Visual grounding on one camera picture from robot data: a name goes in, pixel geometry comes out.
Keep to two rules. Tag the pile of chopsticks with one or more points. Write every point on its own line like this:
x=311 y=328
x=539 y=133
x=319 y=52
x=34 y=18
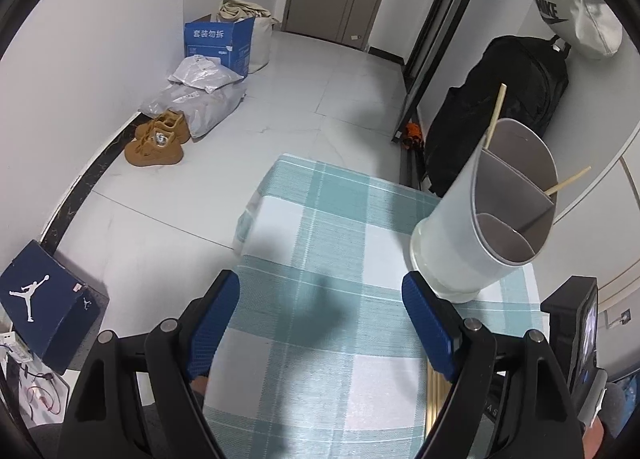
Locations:
x=439 y=399

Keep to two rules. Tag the black framed standing mirror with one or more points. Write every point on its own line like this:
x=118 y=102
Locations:
x=430 y=29

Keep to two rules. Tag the large grey plastic mailer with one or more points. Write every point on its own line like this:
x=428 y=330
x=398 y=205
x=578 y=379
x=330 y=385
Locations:
x=210 y=106

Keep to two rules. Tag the small grey plastic mailer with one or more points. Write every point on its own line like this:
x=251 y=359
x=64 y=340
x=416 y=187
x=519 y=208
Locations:
x=205 y=71

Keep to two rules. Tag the orange and black tool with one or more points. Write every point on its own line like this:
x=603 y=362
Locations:
x=412 y=134

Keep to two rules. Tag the person's right hand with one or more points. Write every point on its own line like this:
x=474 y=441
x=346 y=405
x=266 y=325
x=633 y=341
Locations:
x=595 y=441

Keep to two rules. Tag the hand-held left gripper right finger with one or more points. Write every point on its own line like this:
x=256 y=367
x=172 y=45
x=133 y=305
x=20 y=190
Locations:
x=425 y=324

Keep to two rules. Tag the black backpack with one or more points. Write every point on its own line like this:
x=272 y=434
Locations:
x=505 y=89

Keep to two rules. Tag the tan suede shoe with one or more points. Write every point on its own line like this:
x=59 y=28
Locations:
x=150 y=151
x=172 y=121

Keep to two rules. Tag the navy blue shoe box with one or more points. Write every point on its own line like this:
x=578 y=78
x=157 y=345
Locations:
x=45 y=304

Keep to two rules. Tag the white divided utensil holder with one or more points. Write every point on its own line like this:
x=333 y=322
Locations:
x=460 y=239

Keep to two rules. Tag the white wall socket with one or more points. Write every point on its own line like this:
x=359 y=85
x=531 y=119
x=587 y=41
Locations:
x=619 y=316

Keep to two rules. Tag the beige canvas tote bag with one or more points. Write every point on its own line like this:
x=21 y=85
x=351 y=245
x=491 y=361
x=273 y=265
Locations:
x=260 y=39

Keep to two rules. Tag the wooden chopstick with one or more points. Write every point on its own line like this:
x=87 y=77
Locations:
x=570 y=180
x=496 y=114

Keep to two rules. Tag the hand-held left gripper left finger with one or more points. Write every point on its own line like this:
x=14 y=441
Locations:
x=215 y=324

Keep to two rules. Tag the blue cardboard box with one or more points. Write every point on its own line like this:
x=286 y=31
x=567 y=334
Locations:
x=215 y=41

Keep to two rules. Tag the teal checkered tablecloth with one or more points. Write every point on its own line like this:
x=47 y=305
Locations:
x=325 y=339

